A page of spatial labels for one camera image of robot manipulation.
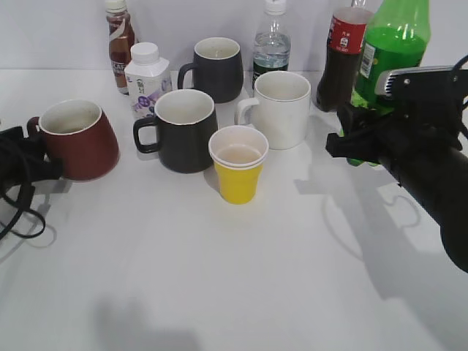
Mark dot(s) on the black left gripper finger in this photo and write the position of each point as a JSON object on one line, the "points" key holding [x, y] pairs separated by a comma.
{"points": [[31, 148], [42, 170]]}

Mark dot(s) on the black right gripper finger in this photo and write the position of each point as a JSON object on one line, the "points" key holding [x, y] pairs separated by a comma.
{"points": [[365, 144], [361, 120]]}

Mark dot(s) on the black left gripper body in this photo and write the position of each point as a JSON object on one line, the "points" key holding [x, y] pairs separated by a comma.
{"points": [[12, 166]]}

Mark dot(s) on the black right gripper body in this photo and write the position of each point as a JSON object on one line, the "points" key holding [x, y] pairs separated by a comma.
{"points": [[421, 138]]}

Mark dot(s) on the red ceramic mug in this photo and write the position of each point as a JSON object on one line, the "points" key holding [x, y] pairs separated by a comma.
{"points": [[78, 132]]}

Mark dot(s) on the green plastic soda bottle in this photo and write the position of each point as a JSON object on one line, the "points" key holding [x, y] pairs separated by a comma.
{"points": [[396, 37]]}

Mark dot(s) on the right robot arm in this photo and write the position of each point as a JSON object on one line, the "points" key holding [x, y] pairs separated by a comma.
{"points": [[448, 208]]}

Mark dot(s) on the yellow paper cup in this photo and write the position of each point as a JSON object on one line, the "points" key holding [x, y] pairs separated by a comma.
{"points": [[238, 153]]}

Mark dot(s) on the white ceramic mug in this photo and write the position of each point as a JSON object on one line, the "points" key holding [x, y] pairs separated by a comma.
{"points": [[279, 108]]}

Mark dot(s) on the cola bottle red label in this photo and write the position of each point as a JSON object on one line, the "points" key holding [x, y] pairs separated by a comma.
{"points": [[344, 43]]}

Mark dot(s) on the clear water bottle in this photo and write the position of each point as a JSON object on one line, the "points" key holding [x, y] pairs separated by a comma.
{"points": [[272, 42]]}

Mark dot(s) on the white milk carton bottle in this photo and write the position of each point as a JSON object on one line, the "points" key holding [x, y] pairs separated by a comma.
{"points": [[148, 78]]}

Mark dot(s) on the brown coffee drink bottle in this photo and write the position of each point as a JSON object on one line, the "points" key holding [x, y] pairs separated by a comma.
{"points": [[121, 39]]}

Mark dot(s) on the black mug rear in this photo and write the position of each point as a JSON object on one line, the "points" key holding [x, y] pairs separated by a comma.
{"points": [[217, 69]]}

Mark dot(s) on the black mug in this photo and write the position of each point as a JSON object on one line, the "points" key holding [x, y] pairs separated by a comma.
{"points": [[217, 69], [184, 120]]}

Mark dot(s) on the black mug front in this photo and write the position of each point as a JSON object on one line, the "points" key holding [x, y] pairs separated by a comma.
{"points": [[184, 120]]}

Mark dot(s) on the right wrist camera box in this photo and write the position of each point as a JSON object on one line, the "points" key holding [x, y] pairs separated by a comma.
{"points": [[422, 84]]}

